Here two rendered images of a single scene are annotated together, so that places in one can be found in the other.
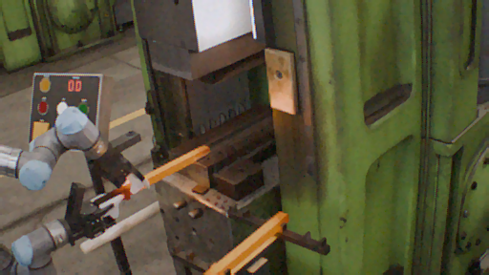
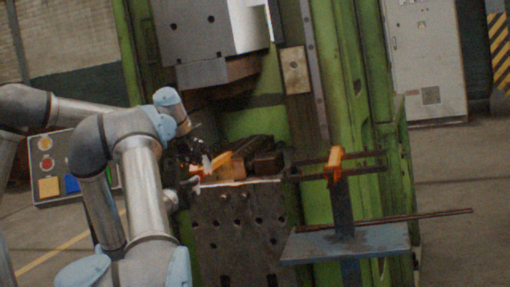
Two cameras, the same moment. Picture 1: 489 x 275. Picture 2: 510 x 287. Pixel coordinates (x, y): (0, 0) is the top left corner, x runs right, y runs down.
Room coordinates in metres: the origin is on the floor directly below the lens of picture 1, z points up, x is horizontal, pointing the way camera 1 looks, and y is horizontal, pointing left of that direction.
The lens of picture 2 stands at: (-0.29, 1.12, 1.41)
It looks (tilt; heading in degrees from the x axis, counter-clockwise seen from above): 10 degrees down; 330
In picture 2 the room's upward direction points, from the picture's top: 10 degrees counter-clockwise
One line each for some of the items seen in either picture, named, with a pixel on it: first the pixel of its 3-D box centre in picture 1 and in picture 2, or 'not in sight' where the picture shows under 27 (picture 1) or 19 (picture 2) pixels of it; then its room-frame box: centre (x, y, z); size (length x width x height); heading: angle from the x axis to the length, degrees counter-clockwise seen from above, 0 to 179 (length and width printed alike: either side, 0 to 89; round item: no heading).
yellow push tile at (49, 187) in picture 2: (41, 132); (49, 187); (1.89, 0.74, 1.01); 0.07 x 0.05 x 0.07; 65
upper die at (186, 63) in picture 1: (223, 37); (221, 68); (1.72, 0.01, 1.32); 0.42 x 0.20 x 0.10; 130
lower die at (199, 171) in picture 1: (236, 139); (237, 155); (1.72, 0.01, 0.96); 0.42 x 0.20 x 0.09; 130
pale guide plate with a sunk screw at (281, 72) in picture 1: (282, 80); (295, 70); (1.43, -0.13, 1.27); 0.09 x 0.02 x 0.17; 40
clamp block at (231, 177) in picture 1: (241, 179); (269, 163); (1.49, 0.01, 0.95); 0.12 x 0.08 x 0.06; 130
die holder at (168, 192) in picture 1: (258, 209); (262, 215); (1.68, -0.03, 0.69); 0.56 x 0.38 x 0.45; 130
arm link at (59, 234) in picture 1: (57, 234); (166, 202); (1.25, 0.54, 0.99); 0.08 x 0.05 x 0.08; 40
